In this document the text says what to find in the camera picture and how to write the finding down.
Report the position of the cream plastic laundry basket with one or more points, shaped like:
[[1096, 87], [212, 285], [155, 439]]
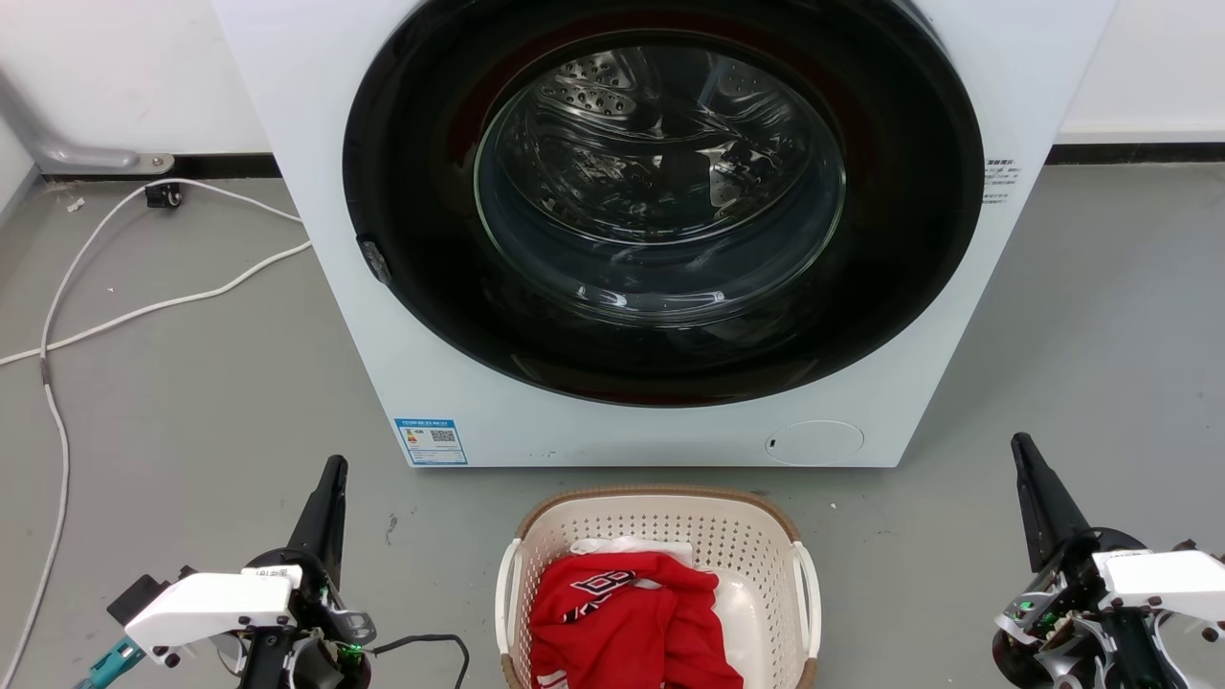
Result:
[[660, 522]]

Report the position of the stainless steel washer drum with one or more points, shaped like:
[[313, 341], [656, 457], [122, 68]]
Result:
[[660, 172]]

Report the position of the round white filter cover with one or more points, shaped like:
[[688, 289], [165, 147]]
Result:
[[813, 443]]

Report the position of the white front-load washing machine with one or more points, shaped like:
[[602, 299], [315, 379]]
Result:
[[316, 144]]

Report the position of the small black caster wheel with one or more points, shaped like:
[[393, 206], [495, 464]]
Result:
[[163, 196]]

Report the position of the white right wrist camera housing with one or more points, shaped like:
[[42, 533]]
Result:
[[1168, 579]]

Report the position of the white garment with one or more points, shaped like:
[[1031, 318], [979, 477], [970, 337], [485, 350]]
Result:
[[612, 546]]

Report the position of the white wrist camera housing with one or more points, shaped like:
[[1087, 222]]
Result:
[[211, 608], [1168, 579]]

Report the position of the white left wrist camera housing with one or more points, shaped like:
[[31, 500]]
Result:
[[211, 608]]

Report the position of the red printed garment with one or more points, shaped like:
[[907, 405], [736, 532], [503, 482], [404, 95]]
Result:
[[622, 632]]

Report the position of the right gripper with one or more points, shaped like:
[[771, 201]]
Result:
[[1072, 622]]

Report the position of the blue energy label sticker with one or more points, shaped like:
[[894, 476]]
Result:
[[431, 441]]

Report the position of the black round washer door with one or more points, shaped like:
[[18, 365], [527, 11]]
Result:
[[421, 249]]

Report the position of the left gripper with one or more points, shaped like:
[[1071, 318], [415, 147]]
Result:
[[316, 622]]

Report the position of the teal connector clip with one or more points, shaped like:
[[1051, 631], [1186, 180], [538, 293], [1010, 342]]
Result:
[[110, 665]]

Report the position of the grey metal floor bracket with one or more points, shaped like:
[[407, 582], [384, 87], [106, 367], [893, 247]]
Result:
[[57, 153]]

